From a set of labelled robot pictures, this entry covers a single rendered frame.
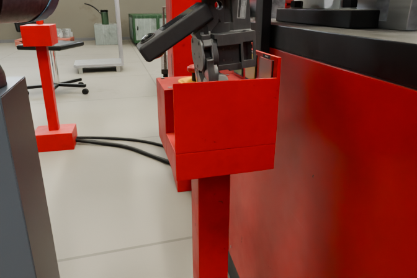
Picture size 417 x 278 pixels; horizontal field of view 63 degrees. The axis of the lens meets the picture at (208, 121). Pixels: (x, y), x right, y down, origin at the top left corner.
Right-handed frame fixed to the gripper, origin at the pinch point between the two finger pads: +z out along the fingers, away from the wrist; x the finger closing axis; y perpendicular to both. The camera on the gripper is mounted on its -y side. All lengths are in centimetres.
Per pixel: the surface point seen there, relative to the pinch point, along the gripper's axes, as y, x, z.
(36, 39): -57, 177, -4
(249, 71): 9.4, 5.4, -6.1
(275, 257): 14.1, 6.1, 36.9
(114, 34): -13, 837, 48
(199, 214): -2.7, 2.1, 18.4
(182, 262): -2, 53, 73
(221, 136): 0.6, -5.0, 0.8
